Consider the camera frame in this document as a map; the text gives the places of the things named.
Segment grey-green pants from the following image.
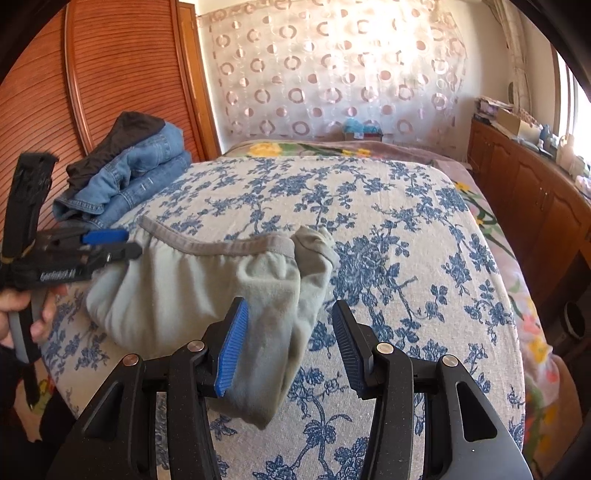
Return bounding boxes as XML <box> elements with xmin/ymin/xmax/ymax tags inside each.
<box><xmin>85</xmin><ymin>216</ymin><xmax>340</xmax><ymax>430</ymax></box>

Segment black round container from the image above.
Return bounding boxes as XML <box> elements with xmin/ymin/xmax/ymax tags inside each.
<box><xmin>561</xmin><ymin>300</ymin><xmax>591</xmax><ymax>346</ymax></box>

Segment wooden cabinet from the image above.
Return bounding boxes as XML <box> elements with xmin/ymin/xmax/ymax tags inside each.
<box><xmin>467</xmin><ymin>117</ymin><xmax>591</xmax><ymax>324</ymax></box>

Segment window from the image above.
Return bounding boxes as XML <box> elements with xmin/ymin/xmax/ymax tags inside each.
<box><xmin>551</xmin><ymin>46</ymin><xmax>591</xmax><ymax>153</ymax></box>

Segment stack of papers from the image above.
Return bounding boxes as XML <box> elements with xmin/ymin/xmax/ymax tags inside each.
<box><xmin>475</xmin><ymin>95</ymin><xmax>514</xmax><ymax>121</ymax></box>

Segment white lace curtain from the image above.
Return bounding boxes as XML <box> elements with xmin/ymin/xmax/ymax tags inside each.
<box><xmin>496</xmin><ymin>0</ymin><xmax>532</xmax><ymax>112</ymax></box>

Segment person's left hand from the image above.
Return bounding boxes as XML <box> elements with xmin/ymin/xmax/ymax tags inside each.
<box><xmin>0</xmin><ymin>285</ymin><xmax>68</xmax><ymax>344</ymax></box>

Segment circle-patterned sheer curtain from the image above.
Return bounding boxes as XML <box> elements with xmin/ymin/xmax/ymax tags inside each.
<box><xmin>196</xmin><ymin>0</ymin><xmax>469</xmax><ymax>144</ymax></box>

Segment folded black pants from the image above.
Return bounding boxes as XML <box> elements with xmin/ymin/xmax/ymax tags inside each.
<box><xmin>66</xmin><ymin>112</ymin><xmax>166</xmax><ymax>192</ymax></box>

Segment folded blue jeans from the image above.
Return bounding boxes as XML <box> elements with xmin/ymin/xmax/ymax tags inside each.
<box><xmin>52</xmin><ymin>121</ymin><xmax>192</xmax><ymax>229</ymax></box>

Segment cardboard box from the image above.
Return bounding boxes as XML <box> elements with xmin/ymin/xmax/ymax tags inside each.
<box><xmin>496</xmin><ymin>110</ymin><xmax>541</xmax><ymax>139</ymax></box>

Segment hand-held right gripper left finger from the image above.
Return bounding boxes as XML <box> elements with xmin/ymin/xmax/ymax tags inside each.
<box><xmin>53</xmin><ymin>296</ymin><xmax>250</xmax><ymax>480</ymax></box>

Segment row of small bottles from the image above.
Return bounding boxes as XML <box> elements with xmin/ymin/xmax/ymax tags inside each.
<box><xmin>538</xmin><ymin>122</ymin><xmax>591</xmax><ymax>188</ymax></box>

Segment person's dark clothing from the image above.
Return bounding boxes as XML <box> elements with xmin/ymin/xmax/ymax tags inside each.
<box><xmin>0</xmin><ymin>344</ymin><xmax>77</xmax><ymax>480</ymax></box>

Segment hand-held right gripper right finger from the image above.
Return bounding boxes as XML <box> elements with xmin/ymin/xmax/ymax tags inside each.
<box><xmin>332</xmin><ymin>300</ymin><xmax>536</xmax><ymax>480</ymax></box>

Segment blue floral bed sheet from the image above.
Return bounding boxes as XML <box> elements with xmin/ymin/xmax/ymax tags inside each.
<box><xmin>39</xmin><ymin>154</ymin><xmax>527</xmax><ymax>480</ymax></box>

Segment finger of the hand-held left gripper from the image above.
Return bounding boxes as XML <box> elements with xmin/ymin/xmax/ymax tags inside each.
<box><xmin>78</xmin><ymin>229</ymin><xmax>130</xmax><ymax>246</ymax></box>
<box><xmin>88</xmin><ymin>244</ymin><xmax>143</xmax><ymax>267</ymax></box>

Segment teal packet box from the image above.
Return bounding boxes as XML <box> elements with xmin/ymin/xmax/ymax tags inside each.
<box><xmin>344</xmin><ymin>117</ymin><xmax>384</xmax><ymax>142</ymax></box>

